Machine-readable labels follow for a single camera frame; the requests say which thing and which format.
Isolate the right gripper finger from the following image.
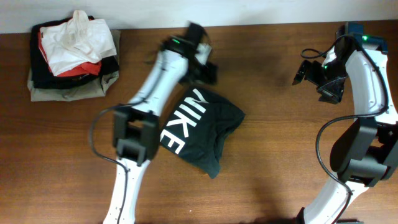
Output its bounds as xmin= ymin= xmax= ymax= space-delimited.
xmin=317 ymin=89 xmax=339 ymax=105
xmin=292 ymin=60 xmax=311 ymax=85

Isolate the dark green t-shirt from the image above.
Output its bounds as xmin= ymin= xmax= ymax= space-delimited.
xmin=160 ymin=87 xmax=245 ymax=179

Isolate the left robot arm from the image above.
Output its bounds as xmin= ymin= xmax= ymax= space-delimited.
xmin=104 ymin=23 xmax=218 ymax=223

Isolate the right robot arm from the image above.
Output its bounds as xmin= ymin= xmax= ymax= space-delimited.
xmin=293 ymin=22 xmax=397 ymax=223

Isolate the red folded garment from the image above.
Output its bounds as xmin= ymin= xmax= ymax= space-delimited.
xmin=37 ymin=32 xmax=102 ymax=77

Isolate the grey folded garment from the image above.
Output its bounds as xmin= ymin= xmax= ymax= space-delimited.
xmin=27 ymin=29 xmax=122 ymax=103

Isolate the white folded garment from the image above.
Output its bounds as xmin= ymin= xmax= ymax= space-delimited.
xmin=39 ymin=10 xmax=117 ymax=77

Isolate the black folded garment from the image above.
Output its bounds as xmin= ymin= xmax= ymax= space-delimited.
xmin=30 ymin=17 xmax=119 ymax=89

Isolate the right black cable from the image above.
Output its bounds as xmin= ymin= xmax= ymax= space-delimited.
xmin=300 ymin=33 xmax=390 ymax=224

